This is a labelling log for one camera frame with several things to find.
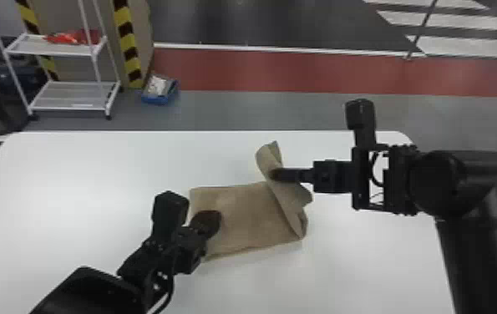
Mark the yellow black striped post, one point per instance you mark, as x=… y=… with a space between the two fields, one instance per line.
x=31 y=19
x=127 y=48

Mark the red snack packet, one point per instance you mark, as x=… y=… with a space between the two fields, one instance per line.
x=70 y=37

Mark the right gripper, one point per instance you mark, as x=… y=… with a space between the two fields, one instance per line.
x=333 y=176

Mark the blue tray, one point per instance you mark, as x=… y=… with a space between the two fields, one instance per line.
x=159 y=90

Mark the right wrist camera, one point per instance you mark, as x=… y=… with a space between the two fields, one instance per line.
x=361 y=117

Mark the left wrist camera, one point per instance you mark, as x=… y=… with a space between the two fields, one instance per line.
x=168 y=212

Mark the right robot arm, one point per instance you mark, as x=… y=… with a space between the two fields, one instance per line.
x=471 y=188

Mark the beige towel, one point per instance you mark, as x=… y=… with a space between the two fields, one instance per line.
x=248 y=215

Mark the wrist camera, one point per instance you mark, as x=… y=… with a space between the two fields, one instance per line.
x=361 y=117
x=168 y=212

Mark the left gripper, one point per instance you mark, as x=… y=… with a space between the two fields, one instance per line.
x=189 y=252

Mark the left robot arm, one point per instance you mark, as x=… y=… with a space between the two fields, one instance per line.
x=99 y=291

